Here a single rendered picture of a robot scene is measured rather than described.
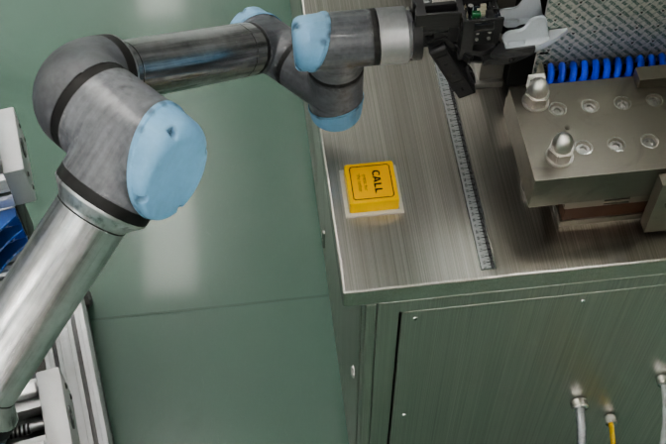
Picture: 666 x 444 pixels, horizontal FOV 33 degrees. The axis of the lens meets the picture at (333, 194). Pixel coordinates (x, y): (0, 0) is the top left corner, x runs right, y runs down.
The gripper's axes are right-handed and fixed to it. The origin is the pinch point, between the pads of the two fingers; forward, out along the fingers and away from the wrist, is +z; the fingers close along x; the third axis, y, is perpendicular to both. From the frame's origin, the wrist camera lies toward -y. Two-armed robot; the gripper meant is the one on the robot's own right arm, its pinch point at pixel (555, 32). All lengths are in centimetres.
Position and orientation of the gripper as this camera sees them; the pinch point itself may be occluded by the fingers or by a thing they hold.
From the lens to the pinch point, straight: 154.3
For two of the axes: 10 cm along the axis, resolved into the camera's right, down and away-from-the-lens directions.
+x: -1.2, -8.1, 5.8
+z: 9.9, -1.0, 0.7
